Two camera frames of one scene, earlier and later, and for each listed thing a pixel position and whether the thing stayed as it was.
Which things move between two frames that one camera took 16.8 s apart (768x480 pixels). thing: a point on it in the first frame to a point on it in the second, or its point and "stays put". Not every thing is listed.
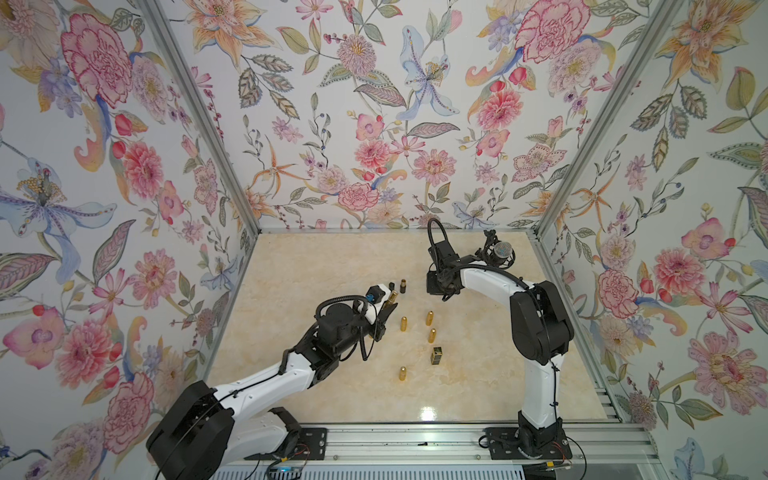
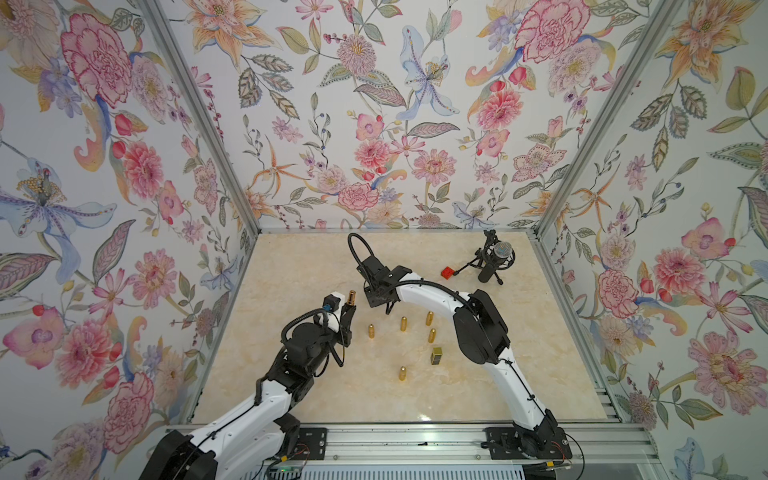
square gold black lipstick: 436,355 stays put
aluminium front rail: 599,444 stays put
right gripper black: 430,285 to 369,296
